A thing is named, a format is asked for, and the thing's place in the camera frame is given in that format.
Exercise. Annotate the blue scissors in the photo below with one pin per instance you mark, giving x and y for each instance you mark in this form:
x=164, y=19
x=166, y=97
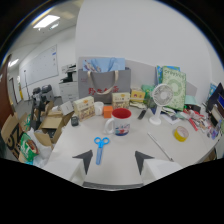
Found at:
x=99, y=147

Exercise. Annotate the cream tea box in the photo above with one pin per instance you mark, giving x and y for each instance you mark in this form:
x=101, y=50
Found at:
x=84, y=108

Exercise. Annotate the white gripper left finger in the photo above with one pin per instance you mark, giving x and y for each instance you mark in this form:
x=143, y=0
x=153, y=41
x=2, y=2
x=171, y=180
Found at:
x=77, y=166

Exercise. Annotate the white mug red inside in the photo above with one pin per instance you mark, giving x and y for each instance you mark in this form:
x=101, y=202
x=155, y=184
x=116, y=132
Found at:
x=119, y=122

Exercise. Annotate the small white cup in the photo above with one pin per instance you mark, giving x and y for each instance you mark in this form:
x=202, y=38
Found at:
x=98, y=108

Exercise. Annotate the brown printed cardboard box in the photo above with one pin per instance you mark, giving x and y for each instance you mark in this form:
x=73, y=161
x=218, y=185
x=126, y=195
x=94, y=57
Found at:
x=11, y=135

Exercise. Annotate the yellow tape roll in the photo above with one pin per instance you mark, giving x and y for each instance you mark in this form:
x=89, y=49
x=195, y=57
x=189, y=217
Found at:
x=181, y=133

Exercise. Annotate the black remote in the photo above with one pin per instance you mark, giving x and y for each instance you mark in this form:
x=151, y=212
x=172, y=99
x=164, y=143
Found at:
x=142, y=114

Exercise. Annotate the white desk fan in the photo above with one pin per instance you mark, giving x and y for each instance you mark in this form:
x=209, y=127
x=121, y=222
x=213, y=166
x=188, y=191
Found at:
x=160, y=100

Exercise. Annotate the orange cube box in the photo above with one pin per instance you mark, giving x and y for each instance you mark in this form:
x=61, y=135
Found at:
x=107, y=111

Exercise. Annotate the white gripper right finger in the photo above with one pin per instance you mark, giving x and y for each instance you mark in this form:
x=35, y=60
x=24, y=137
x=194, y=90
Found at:
x=150, y=166

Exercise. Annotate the white pen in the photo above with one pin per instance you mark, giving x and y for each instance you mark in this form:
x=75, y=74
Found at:
x=160, y=147

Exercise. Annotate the grey paper gift bag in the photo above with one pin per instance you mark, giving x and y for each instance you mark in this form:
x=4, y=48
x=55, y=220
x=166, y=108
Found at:
x=104, y=85

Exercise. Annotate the office printer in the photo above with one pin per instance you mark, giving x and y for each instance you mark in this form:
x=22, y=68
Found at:
x=68, y=85

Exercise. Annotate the small yellow box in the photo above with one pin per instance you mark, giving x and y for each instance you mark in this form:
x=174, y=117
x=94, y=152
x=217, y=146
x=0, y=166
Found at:
x=137, y=96

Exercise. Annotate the yellow printed box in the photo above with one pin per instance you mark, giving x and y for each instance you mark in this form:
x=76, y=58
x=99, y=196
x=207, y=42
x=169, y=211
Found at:
x=120, y=100

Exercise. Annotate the ceiling light panel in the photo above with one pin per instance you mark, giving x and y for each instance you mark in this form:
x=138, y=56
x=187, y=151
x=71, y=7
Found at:
x=46, y=21

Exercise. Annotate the black calculator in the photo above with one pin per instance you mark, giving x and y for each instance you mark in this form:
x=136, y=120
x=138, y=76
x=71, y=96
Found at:
x=74, y=121

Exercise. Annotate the green patterned book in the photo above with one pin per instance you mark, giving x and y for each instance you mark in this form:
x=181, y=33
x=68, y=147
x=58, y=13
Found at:
x=174, y=87

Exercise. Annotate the green snack bag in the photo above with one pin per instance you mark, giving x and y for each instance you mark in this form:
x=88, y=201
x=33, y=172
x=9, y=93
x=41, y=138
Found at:
x=27, y=147

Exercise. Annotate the whiteboard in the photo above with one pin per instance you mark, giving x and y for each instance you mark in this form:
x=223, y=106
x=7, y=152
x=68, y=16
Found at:
x=40, y=66

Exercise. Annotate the open cardboard box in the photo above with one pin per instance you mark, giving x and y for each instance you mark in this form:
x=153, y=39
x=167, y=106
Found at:
x=51, y=126

